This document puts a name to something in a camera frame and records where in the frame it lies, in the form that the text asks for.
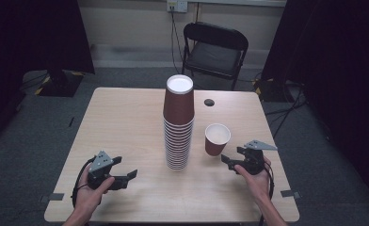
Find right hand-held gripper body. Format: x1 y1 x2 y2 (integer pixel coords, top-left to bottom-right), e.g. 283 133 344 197
239 139 279 176

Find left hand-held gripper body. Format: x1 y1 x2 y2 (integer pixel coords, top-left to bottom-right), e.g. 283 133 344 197
87 150 117 191

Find brown white-lined paper cup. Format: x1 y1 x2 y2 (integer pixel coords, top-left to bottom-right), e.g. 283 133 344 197
204 122 233 157

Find stack of brown paper cups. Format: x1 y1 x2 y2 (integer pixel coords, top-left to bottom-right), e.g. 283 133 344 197
162 73 196 171

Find person's right hand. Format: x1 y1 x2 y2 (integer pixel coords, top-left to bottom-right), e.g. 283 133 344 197
233 155 274 202

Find person's left hand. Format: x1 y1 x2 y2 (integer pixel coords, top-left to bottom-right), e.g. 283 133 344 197
73 164 116 216

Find grey tape strip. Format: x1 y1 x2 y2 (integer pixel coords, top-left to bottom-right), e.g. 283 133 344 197
39 192 65 203
280 189 302 200

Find dark stand base yellow tape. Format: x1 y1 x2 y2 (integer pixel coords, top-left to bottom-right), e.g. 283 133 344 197
253 77 307 104

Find black stand base yellow tape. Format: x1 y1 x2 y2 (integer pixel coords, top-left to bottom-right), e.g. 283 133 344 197
34 69 86 98

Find black folding chair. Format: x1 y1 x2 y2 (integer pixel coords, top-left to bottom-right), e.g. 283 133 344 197
182 21 249 91

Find black curtain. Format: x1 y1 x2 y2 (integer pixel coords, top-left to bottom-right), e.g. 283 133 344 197
0 0 96 149
261 0 369 212

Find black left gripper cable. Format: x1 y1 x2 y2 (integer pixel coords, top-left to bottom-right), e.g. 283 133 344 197
71 155 98 209

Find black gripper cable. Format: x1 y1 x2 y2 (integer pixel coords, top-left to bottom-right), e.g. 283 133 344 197
71 155 98 209
259 161 276 226

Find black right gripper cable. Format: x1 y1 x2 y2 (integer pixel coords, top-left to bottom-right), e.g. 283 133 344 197
259 161 276 226

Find black floor cables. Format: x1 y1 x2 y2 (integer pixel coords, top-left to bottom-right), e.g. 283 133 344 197
263 84 310 139

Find black wall socket cable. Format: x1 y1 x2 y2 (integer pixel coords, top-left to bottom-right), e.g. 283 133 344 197
169 6 185 76

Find white wall socket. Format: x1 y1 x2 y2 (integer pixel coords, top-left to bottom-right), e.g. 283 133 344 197
166 0 189 14

